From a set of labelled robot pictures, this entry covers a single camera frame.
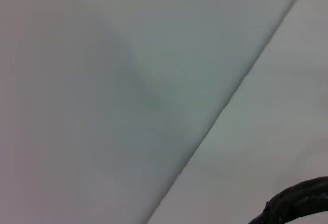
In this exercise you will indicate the black round teapot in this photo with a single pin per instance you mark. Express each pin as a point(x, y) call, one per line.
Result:
point(294, 203)

